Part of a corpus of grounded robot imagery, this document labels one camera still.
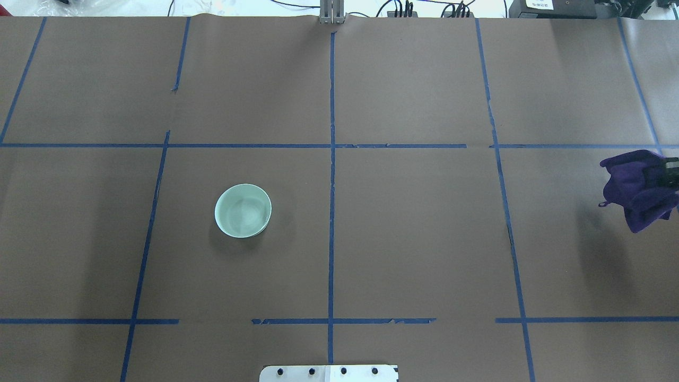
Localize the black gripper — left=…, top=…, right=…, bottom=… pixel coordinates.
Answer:
left=658, top=157, right=678, bottom=189

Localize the purple microfiber cloth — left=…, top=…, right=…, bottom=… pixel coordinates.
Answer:
left=599, top=150, right=678, bottom=233

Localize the black box with label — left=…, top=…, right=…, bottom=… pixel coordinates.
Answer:
left=508, top=1, right=597, bottom=19

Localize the black power strip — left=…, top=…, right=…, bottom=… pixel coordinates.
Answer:
left=383, top=1, right=418, bottom=19

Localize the mint green bowl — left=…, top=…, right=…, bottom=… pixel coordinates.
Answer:
left=214, top=184, right=273, bottom=239

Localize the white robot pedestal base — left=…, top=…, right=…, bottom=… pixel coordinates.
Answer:
left=259, top=363, right=399, bottom=381

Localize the aluminium frame post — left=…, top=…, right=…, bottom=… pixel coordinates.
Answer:
left=319, top=0, right=346, bottom=25

